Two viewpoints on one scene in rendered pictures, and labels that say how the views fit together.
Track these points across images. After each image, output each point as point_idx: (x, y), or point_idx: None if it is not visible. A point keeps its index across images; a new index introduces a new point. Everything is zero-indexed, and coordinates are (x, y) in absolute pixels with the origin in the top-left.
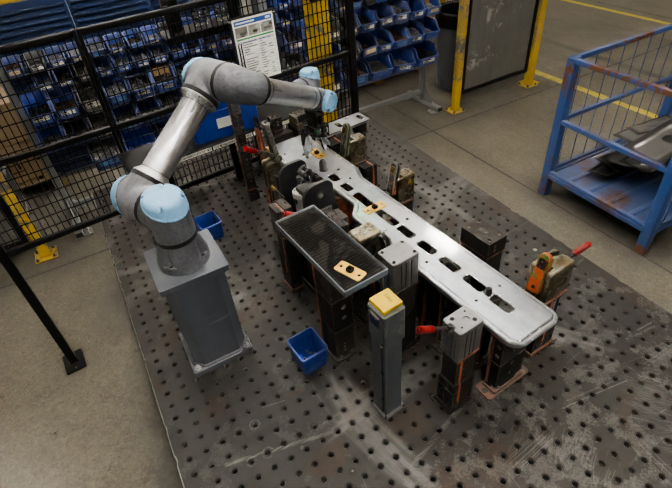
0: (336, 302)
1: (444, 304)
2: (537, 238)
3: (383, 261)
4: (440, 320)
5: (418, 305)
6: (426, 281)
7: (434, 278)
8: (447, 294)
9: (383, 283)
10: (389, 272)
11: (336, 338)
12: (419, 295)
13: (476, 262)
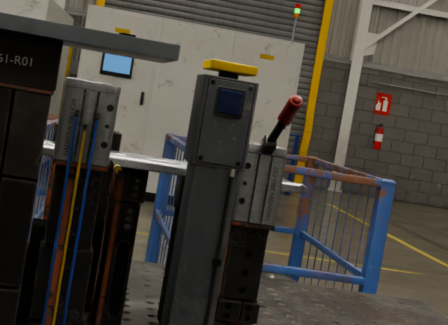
0: (37, 180)
1: (125, 222)
2: None
3: (89, 89)
4: (110, 274)
5: (24, 294)
6: (41, 224)
7: (121, 156)
8: (165, 165)
9: (83, 148)
10: (105, 109)
11: (17, 307)
12: (31, 262)
13: (128, 152)
